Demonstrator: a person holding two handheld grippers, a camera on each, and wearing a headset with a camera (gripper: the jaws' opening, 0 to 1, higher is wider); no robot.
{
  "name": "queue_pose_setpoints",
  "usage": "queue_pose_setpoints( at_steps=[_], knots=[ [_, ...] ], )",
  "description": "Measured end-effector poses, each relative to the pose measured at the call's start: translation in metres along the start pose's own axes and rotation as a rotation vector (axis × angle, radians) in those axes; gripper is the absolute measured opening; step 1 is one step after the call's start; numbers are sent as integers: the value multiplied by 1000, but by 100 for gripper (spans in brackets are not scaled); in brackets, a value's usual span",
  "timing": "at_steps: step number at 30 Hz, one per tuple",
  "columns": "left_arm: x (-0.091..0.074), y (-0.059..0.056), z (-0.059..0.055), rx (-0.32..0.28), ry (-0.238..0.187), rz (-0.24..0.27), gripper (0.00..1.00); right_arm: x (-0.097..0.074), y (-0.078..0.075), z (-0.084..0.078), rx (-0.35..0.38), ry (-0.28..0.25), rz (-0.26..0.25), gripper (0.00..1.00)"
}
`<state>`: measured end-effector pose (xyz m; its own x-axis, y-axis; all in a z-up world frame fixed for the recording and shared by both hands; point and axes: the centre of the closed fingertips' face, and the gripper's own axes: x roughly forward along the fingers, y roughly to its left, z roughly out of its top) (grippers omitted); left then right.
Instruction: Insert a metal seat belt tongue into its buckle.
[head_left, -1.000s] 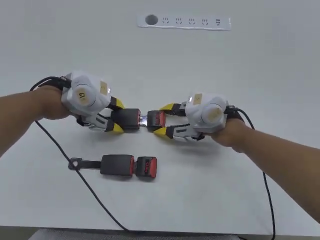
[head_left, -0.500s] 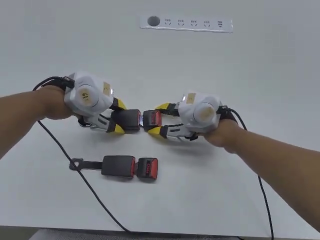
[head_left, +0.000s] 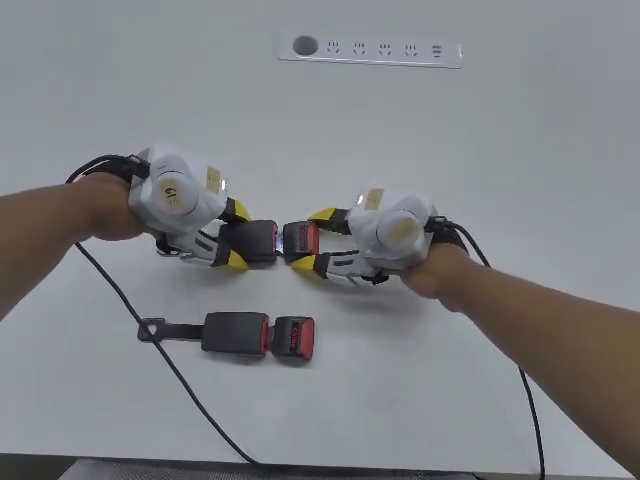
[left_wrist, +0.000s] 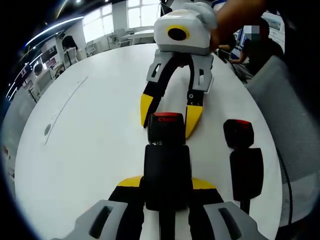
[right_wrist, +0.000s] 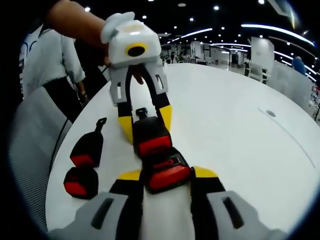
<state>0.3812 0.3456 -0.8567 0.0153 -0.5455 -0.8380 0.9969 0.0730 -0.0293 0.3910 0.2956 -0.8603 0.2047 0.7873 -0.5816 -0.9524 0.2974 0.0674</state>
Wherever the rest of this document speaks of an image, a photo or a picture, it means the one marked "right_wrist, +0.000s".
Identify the grey mesh office chair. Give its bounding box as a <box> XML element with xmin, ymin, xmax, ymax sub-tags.
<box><xmin>6</xmin><ymin>86</ymin><xmax>74</xmax><ymax>232</ymax></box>

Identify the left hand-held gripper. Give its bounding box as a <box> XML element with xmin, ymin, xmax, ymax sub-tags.
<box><xmin>100</xmin><ymin>11</ymin><xmax>174</xmax><ymax>145</ymax></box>

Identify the person's left forearm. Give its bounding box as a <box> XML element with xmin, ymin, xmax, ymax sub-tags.
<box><xmin>45</xmin><ymin>0</ymin><xmax>110</xmax><ymax>51</ymax></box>

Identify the black seat belt buckle red button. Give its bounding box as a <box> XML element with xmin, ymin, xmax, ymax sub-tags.
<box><xmin>69</xmin><ymin>116</ymin><xmax>108</xmax><ymax>169</ymax></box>
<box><xmin>63</xmin><ymin>166</ymin><xmax>100</xmax><ymax>200</ymax></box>
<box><xmin>131</xmin><ymin>106</ymin><xmax>174</xmax><ymax>158</ymax></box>

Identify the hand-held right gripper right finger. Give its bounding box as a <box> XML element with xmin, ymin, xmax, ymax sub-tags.
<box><xmin>189</xmin><ymin>165</ymin><xmax>288</xmax><ymax>240</ymax></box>

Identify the black red seat belt tongue piece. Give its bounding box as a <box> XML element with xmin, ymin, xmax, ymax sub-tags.
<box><xmin>140</xmin><ymin>146</ymin><xmax>193</xmax><ymax>195</ymax></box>

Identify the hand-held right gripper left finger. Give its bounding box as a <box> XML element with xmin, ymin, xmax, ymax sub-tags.
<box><xmin>48</xmin><ymin>169</ymin><xmax>145</xmax><ymax>240</ymax></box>

